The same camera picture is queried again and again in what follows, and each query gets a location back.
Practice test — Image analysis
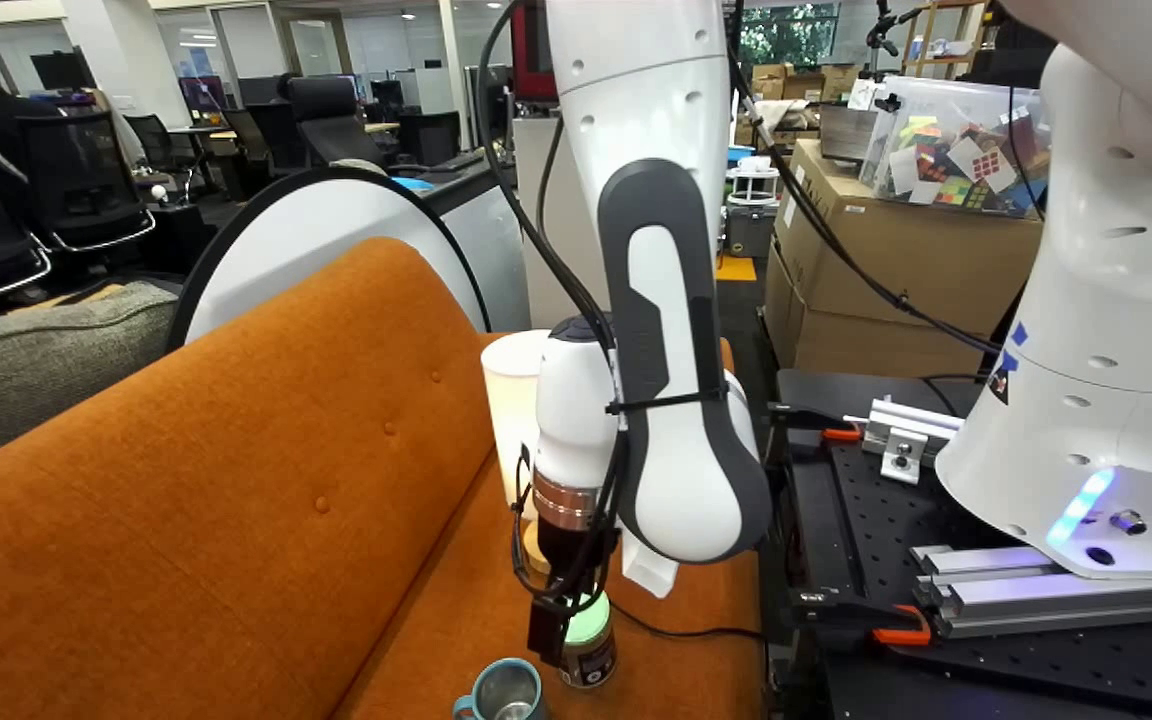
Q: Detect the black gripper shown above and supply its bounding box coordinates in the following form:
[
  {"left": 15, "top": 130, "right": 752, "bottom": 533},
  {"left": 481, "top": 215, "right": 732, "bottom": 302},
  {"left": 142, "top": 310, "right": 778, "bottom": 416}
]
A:
[{"left": 524, "top": 517, "right": 623, "bottom": 666}]

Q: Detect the green round lid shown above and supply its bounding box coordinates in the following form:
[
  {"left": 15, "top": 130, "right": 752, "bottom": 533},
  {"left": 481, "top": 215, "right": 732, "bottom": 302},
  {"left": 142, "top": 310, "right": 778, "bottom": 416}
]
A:
[{"left": 561, "top": 597, "right": 615, "bottom": 653}]

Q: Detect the glass jar with label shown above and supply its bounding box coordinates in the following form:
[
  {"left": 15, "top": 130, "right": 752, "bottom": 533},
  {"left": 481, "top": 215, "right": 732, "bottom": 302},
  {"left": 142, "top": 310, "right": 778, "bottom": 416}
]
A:
[{"left": 558, "top": 636, "right": 622, "bottom": 692}]

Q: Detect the white shade table lamp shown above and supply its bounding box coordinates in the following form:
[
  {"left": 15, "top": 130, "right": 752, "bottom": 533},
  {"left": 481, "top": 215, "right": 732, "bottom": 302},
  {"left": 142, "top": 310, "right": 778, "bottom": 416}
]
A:
[{"left": 475, "top": 327, "right": 558, "bottom": 513}]

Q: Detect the black device on sofa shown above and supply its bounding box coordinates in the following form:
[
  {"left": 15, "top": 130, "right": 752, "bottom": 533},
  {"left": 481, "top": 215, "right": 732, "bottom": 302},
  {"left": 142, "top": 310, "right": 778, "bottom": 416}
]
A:
[{"left": 765, "top": 359, "right": 1152, "bottom": 720}]

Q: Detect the orange black bar clamp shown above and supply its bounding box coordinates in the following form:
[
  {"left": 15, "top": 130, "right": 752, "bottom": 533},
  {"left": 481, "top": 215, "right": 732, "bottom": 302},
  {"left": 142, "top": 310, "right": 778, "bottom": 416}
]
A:
[
  {"left": 774, "top": 402, "right": 872, "bottom": 451},
  {"left": 787, "top": 590, "right": 939, "bottom": 655}
]

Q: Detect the orange fabric sofa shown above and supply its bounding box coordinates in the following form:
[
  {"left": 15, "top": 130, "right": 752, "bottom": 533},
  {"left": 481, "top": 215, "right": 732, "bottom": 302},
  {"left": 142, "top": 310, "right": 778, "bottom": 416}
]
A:
[{"left": 0, "top": 235, "right": 774, "bottom": 720}]

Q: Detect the white flat board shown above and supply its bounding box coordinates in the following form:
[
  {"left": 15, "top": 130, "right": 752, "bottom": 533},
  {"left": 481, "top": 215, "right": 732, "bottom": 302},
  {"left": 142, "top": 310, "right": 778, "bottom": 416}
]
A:
[{"left": 425, "top": 162, "right": 536, "bottom": 336}]

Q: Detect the white round reflector panel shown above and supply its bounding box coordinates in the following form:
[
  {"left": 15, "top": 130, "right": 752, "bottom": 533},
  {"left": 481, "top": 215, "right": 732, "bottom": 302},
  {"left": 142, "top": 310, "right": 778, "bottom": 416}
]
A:
[{"left": 169, "top": 159, "right": 493, "bottom": 350}]

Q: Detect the cardboard box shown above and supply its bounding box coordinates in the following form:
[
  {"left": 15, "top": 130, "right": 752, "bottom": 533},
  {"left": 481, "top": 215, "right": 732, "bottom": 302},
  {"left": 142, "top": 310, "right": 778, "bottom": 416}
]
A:
[{"left": 760, "top": 130, "right": 1047, "bottom": 383}]

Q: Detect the gray fabric sofa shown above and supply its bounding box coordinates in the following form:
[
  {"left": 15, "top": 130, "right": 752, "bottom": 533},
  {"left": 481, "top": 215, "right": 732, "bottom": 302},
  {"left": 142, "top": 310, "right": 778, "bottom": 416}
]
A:
[{"left": 0, "top": 274, "right": 193, "bottom": 478}]

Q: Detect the bin of coloured items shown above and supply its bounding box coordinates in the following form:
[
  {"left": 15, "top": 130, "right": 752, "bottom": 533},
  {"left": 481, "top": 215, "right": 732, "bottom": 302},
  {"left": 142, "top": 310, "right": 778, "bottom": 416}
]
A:
[{"left": 868, "top": 74, "right": 1056, "bottom": 218}]

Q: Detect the black lamp cable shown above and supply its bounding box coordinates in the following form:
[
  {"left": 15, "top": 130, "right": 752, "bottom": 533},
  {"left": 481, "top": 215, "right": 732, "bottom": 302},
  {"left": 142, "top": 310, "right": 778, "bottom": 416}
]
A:
[{"left": 610, "top": 598, "right": 774, "bottom": 647}]

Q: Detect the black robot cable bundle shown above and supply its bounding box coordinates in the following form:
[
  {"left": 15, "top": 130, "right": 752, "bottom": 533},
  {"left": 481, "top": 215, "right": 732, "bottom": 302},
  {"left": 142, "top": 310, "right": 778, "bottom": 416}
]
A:
[{"left": 472, "top": 0, "right": 640, "bottom": 402}]

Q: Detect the aluminium bracket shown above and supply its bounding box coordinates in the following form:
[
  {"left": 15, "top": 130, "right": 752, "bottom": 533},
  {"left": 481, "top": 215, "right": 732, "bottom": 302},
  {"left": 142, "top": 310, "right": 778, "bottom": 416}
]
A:
[{"left": 862, "top": 393, "right": 972, "bottom": 489}]

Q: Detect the black hanging cable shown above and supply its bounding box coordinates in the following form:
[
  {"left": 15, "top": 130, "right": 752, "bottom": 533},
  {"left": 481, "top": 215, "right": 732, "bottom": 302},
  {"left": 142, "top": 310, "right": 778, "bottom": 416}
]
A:
[{"left": 732, "top": 0, "right": 1007, "bottom": 359}]

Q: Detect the aluminium extrusion rail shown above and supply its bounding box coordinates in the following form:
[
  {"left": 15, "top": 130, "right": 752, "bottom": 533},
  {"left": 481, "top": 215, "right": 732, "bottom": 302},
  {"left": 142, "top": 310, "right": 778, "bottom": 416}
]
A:
[{"left": 908, "top": 535, "right": 1152, "bottom": 640}]

